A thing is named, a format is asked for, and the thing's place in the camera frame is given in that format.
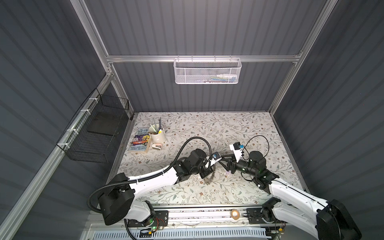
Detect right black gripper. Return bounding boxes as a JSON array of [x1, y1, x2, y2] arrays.
[[219, 153, 257, 178]]

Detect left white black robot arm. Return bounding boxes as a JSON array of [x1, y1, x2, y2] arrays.
[[98, 149, 222, 226]]

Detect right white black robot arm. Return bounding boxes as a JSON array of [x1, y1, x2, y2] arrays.
[[219, 151, 362, 240]]

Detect roll of tape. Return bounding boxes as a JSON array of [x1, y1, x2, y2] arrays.
[[230, 209, 241, 221]]

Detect white pen cup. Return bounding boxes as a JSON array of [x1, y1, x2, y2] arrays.
[[148, 124, 166, 144]]

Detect colourful paperback book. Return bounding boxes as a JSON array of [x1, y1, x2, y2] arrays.
[[128, 128, 151, 153]]

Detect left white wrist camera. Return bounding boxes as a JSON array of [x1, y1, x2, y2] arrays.
[[207, 152, 222, 168]]

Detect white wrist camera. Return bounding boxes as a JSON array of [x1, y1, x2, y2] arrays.
[[230, 142, 244, 163], [207, 152, 222, 168]]

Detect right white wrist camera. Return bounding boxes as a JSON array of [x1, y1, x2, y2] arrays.
[[230, 142, 244, 163]]

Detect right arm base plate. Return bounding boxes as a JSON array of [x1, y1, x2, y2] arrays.
[[243, 208, 278, 224]]

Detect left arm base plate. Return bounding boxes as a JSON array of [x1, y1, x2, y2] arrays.
[[128, 210, 169, 228]]

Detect white wire mesh basket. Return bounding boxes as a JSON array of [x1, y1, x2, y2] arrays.
[[173, 58, 242, 85]]

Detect left black corrugated cable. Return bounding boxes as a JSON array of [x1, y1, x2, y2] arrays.
[[86, 136, 213, 214]]

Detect black wire mesh basket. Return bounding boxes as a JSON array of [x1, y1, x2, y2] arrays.
[[57, 89, 130, 164]]

